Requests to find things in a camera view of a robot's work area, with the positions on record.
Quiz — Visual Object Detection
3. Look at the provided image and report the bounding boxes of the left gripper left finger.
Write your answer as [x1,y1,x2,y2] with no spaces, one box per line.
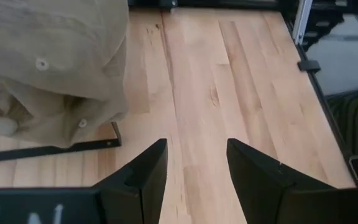
[0,138,169,224]

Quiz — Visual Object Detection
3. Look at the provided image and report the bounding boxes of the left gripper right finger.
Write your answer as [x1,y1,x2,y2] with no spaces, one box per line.
[226,138,358,224]

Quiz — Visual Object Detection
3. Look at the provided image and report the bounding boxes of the tan baseball cap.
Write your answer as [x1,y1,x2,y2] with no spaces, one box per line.
[0,0,130,149]

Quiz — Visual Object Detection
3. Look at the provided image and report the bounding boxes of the black metal mesh rack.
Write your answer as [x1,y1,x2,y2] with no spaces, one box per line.
[0,121,123,164]

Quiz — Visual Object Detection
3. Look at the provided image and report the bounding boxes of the black table edge strip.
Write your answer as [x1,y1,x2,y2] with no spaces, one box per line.
[283,18,358,187]

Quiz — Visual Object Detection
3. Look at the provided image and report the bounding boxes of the silver aluminium bar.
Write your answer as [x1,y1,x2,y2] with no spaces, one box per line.
[291,0,314,46]

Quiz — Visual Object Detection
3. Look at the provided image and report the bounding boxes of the black ribbed cable chain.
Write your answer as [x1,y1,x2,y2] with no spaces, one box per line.
[326,88,358,156]

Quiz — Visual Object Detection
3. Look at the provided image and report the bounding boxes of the black aluminium frame rails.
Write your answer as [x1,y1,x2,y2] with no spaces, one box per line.
[127,0,291,11]

